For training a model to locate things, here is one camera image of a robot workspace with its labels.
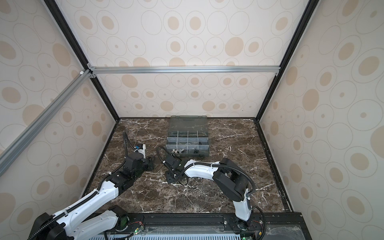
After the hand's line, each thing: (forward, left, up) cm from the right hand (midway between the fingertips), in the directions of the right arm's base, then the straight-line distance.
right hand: (174, 176), depth 88 cm
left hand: (+5, +9, +13) cm, 17 cm away
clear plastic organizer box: (+29, -6, +3) cm, 29 cm away
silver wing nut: (+17, +2, 0) cm, 18 cm away
